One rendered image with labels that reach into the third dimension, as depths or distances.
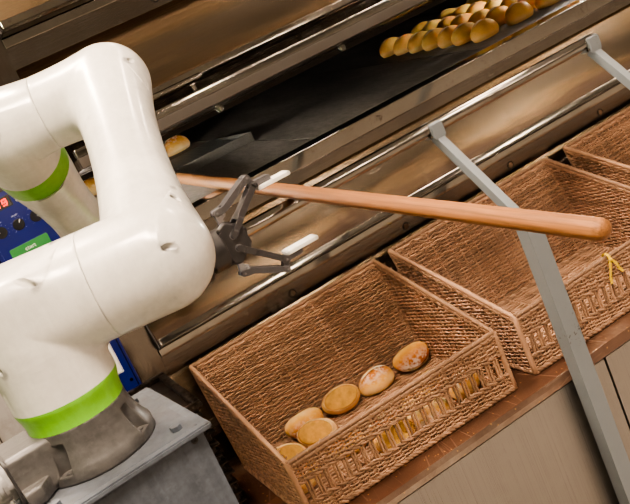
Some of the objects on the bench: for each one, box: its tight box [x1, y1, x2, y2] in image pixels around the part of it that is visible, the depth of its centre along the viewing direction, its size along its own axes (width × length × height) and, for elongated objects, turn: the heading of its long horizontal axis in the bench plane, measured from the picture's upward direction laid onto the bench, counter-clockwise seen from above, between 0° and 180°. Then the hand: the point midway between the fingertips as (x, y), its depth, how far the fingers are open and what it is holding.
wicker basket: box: [189, 259, 518, 504], centre depth 236 cm, size 49×56×28 cm
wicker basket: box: [387, 157, 630, 375], centre depth 256 cm, size 49×56×28 cm
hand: (296, 207), depth 195 cm, fingers open, 13 cm apart
